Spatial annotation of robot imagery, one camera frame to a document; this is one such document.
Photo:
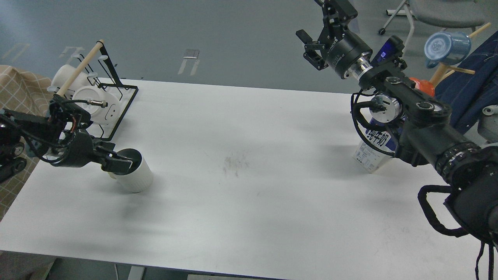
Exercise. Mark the blue white milk carton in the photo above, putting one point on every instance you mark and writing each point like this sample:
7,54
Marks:
374,150

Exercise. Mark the beige checkered cloth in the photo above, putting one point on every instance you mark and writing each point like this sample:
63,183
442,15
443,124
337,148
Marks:
25,92

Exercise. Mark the dark blue denim cloth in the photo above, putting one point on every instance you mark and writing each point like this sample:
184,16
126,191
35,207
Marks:
468,94

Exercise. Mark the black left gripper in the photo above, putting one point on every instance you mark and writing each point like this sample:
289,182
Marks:
85,148

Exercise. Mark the white ribbed mug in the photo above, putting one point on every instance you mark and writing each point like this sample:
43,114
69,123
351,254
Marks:
139,177

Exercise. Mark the blue mug on stand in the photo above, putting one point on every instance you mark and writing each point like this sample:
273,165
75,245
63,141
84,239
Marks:
448,48

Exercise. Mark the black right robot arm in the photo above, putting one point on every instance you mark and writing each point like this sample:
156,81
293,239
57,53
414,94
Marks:
419,125

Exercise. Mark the black wire cup rack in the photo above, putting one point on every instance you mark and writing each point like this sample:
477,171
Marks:
94,83

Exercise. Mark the wooden mug tree stand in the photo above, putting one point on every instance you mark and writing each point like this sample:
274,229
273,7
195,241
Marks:
444,71

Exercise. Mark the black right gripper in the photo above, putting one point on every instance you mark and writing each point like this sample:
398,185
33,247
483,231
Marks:
347,46

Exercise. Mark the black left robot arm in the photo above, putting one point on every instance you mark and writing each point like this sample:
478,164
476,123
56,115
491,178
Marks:
60,139

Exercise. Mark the orange mug on stand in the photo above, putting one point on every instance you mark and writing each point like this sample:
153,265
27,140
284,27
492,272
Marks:
423,85

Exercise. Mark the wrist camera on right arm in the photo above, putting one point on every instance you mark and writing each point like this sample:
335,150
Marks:
392,48

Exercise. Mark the grey office chair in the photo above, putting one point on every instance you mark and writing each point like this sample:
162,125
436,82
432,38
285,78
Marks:
453,14

